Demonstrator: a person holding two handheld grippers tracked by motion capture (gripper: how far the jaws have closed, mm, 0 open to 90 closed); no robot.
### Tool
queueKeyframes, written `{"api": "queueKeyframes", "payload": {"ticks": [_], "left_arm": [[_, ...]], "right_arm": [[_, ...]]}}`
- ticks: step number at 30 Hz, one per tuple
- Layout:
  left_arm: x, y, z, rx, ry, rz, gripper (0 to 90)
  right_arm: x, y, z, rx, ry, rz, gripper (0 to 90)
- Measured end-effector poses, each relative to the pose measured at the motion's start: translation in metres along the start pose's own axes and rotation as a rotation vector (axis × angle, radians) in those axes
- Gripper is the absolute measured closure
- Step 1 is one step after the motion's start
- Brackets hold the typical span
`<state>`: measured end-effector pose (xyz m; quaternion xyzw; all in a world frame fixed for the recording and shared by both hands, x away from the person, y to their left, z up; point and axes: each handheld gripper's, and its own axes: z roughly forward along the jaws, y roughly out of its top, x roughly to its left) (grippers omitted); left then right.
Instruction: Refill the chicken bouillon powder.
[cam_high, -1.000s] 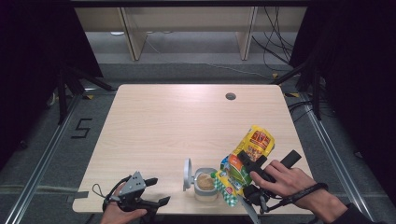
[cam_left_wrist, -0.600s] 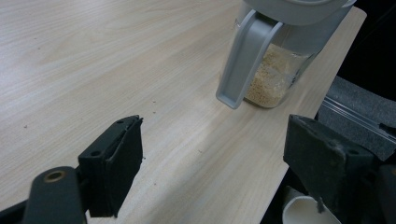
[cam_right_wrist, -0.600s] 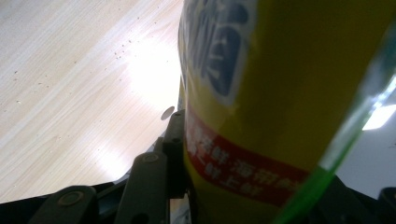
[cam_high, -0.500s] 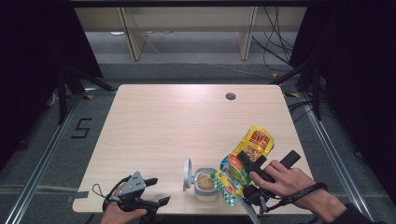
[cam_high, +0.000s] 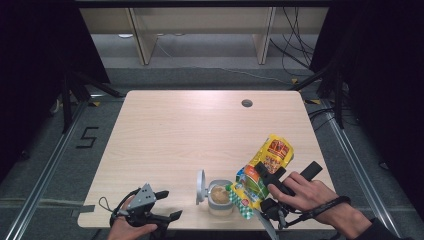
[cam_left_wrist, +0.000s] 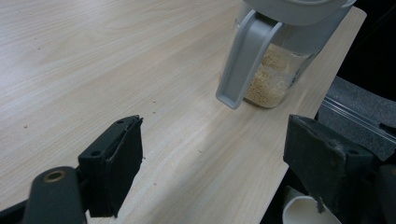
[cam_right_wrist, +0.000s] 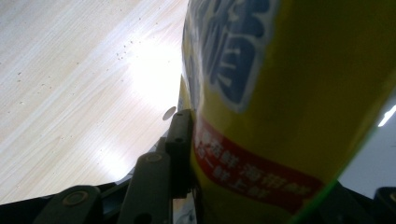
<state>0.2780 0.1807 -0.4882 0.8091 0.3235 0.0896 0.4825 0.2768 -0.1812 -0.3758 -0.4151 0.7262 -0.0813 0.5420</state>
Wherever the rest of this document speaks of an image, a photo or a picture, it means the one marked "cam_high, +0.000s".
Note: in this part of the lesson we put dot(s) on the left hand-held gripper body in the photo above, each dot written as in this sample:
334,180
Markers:
143,197

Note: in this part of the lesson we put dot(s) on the black curtain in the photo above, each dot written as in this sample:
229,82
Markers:
30,66
386,83

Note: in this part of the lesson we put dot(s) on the clear jug with white lid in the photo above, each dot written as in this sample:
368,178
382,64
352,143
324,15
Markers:
220,207

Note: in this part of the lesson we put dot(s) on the brown powder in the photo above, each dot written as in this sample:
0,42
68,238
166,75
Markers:
220,194

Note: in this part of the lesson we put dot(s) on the person's left hand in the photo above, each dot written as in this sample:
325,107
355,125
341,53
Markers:
125,233

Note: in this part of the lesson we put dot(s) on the round grey table grommet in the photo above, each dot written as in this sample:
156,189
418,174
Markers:
247,103

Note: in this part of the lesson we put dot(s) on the person's right hand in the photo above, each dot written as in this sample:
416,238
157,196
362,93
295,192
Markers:
308,197

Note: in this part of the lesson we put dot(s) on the aluminium floor rail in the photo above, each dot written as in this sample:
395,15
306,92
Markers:
51,163
363,173

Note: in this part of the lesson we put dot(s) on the dark sleeve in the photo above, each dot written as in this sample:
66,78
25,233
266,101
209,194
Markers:
376,231

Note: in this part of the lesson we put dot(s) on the grey tape strip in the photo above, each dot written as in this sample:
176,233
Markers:
85,210

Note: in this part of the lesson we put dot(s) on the black metal stand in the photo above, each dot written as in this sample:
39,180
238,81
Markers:
339,100
67,106

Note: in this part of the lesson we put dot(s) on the yellow snack pouch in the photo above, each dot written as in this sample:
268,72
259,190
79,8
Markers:
275,151

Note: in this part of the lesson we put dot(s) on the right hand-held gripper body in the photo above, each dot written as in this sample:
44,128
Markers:
271,208

